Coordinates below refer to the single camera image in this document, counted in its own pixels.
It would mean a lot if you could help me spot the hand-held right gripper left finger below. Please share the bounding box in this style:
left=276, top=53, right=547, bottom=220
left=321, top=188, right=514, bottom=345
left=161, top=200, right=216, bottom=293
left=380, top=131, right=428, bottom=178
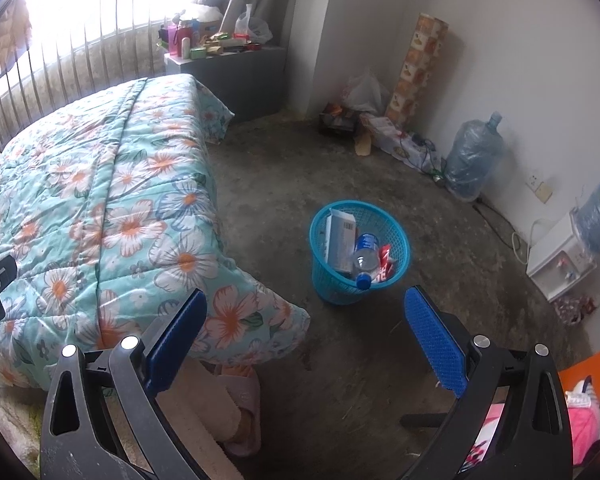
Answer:
left=39, top=288, right=209, bottom=480

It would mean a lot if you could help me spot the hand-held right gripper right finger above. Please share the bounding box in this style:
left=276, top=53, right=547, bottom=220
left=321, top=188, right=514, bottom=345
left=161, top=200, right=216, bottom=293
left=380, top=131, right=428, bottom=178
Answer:
left=402, top=285, right=574, bottom=480

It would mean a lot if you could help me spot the red snack bag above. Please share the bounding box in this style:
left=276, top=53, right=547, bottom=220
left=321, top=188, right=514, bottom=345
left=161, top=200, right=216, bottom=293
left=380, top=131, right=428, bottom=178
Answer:
left=375, top=244, right=398, bottom=283

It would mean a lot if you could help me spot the blue label plastic bottle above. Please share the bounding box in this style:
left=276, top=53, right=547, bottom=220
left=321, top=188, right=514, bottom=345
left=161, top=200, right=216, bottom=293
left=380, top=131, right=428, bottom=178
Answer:
left=350, top=232, right=382, bottom=291

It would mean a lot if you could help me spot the blue plastic basket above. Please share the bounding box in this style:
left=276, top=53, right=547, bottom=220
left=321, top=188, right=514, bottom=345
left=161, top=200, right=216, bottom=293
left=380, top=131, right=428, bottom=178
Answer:
left=309, top=200, right=412, bottom=306

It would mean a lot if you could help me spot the white cardboard box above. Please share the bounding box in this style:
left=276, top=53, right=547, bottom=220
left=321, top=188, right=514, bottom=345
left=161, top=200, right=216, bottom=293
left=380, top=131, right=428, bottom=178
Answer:
left=324, top=208, right=359, bottom=273

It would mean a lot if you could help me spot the pink slipper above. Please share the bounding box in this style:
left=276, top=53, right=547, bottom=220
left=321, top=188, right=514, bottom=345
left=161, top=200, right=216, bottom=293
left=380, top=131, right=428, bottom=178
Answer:
left=214, top=365, right=263, bottom=457

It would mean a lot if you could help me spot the dark patterned bag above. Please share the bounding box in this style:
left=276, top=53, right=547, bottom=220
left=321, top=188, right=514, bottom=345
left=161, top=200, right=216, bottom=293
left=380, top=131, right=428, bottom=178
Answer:
left=554, top=294, right=600, bottom=327

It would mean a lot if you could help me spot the white water dispenser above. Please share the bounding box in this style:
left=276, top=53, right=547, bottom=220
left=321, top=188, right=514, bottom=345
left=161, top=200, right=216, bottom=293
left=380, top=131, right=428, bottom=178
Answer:
left=526, top=210, right=596, bottom=303

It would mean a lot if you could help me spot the orange cardboard box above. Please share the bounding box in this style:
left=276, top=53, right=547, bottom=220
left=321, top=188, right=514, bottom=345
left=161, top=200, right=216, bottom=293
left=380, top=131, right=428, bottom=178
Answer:
left=559, top=349, right=600, bottom=401

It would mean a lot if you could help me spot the floral blanket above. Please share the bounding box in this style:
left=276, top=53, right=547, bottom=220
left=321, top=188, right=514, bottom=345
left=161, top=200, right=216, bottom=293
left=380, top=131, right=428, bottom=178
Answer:
left=0, top=74, right=312, bottom=391

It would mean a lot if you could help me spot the empty clear water jug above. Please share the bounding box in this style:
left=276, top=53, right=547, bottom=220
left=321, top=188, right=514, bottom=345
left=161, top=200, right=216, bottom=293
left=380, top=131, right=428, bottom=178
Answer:
left=444, top=112, right=505, bottom=203

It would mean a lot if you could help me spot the white printed flat box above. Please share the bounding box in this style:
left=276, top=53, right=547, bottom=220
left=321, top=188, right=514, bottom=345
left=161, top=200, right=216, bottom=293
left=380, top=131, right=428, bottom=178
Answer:
left=360, top=114, right=433, bottom=167

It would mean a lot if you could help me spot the black snack box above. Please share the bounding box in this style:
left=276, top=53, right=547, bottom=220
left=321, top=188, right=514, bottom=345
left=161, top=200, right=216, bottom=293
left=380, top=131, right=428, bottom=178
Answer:
left=319, top=102, right=361, bottom=136

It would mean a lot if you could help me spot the white crumpled plastic bag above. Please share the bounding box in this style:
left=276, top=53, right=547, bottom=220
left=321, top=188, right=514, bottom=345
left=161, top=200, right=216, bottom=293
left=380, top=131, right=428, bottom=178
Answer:
left=342, top=70, right=391, bottom=116

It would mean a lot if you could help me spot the metal railing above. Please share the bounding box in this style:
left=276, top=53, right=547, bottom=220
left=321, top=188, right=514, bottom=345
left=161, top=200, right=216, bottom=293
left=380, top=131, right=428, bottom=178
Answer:
left=0, top=0, right=241, bottom=151

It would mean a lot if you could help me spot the grey cabinet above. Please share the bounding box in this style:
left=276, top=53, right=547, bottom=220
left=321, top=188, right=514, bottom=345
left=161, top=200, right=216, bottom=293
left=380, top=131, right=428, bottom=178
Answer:
left=164, top=46, right=287, bottom=122

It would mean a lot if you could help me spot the beige puffer jacket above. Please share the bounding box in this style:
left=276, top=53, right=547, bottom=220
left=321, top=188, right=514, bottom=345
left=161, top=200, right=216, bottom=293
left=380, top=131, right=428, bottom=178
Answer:
left=0, top=0, right=33, bottom=78

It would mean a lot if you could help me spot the patterned rolled mat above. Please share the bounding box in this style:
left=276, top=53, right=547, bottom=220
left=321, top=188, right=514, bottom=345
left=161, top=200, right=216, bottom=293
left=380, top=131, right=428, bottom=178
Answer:
left=386, top=12, right=449, bottom=121

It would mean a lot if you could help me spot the white knotted plastic bag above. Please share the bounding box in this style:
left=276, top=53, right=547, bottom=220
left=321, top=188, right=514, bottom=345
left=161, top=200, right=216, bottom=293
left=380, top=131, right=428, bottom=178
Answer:
left=235, top=4, right=273, bottom=45

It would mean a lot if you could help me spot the pile of clothes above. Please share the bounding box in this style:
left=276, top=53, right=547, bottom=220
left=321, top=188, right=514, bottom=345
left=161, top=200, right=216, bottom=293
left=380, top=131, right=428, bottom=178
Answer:
left=187, top=0, right=233, bottom=21

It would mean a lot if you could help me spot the white power cable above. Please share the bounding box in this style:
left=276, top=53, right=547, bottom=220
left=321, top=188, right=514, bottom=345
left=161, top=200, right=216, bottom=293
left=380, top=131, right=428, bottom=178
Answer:
left=511, top=217, right=556, bottom=261

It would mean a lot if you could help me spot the black power cable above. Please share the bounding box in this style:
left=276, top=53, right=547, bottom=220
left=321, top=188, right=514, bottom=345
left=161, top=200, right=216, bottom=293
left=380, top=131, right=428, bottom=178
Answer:
left=472, top=200, right=528, bottom=263

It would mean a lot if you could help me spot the wall socket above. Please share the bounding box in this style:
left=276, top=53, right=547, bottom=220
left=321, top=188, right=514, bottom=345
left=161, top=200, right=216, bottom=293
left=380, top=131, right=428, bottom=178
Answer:
left=526, top=172, right=554, bottom=205

